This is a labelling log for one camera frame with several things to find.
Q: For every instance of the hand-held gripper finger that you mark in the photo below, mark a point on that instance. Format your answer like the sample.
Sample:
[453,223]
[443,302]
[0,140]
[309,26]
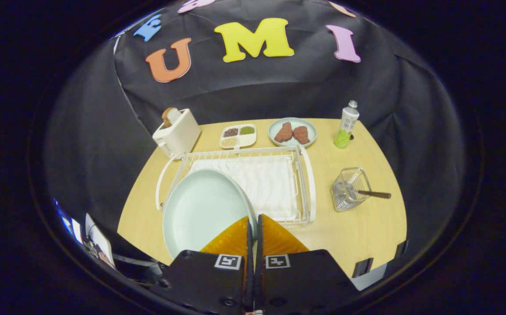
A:
[259,262]
[249,262]

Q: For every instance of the large pale green plate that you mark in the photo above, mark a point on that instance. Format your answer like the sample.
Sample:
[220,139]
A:
[200,210]

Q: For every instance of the white divided snack dish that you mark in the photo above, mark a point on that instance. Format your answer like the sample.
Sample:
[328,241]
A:
[246,141]

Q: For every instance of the small pale green plate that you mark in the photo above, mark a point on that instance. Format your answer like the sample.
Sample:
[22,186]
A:
[292,121]

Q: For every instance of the white drying mat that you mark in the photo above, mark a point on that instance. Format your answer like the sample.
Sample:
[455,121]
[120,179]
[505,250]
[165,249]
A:
[266,183]

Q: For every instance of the black table clamp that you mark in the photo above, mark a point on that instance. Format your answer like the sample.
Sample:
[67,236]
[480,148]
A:
[363,267]
[401,249]

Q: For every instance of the brown meat piece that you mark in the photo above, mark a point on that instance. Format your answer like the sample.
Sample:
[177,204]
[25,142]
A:
[284,132]
[301,134]

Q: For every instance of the white toaster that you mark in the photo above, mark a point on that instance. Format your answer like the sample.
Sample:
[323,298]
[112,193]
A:
[178,133]

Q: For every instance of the white flat sheet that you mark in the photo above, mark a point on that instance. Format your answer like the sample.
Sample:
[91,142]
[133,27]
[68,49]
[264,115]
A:
[97,238]

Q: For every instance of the green drink bottle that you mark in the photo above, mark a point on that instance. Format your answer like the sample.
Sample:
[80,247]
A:
[348,124]

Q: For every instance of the brown bread slice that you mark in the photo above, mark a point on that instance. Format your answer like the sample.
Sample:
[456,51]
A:
[169,116]

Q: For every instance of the black backdrop cloth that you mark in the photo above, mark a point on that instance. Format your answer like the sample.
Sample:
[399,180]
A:
[244,92]

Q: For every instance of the computer monitor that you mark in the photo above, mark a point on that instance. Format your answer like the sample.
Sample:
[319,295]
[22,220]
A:
[67,223]

